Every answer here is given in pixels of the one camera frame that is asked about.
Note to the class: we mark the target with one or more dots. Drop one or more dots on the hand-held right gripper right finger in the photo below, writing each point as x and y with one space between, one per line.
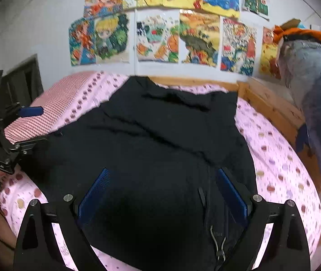
232 197

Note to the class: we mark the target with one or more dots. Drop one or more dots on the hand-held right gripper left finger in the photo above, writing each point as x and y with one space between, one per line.
92 194

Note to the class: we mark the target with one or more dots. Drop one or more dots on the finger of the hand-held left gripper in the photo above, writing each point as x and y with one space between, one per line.
28 144
32 111

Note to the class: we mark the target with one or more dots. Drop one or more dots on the black padded jacket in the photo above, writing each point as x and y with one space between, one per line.
149 146

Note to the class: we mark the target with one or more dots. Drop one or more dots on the red checked pillow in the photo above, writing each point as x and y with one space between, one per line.
44 110

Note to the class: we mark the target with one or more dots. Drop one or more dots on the pink apple-print duvet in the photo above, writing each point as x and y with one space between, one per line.
276 169

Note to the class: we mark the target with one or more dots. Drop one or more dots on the orange-haired girl blue drawing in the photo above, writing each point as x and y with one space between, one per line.
81 42

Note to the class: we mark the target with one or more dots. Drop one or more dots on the blonde character drawing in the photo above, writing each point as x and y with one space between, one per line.
111 38

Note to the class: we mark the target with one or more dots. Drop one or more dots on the lying orange-haired girl drawing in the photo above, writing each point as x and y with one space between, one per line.
104 0

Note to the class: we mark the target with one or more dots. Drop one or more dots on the plastic-wrapped grey blue bundle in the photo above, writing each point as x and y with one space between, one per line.
313 90

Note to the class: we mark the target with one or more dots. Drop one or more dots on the ship and fruit drawing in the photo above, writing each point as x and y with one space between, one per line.
157 36

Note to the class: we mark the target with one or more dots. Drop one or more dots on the yellow bear drawing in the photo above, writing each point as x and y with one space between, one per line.
269 53

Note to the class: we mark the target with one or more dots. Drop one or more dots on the city houses drawing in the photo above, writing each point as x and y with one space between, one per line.
238 48

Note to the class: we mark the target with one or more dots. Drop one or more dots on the autumn landscape drawing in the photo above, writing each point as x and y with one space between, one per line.
200 36

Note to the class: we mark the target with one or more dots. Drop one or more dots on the cardboard box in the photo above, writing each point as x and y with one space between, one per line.
291 22

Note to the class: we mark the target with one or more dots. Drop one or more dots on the wooden bed frame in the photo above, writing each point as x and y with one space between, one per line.
270 101

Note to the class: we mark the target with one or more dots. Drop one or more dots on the white wall pipe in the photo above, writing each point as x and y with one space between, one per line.
135 67

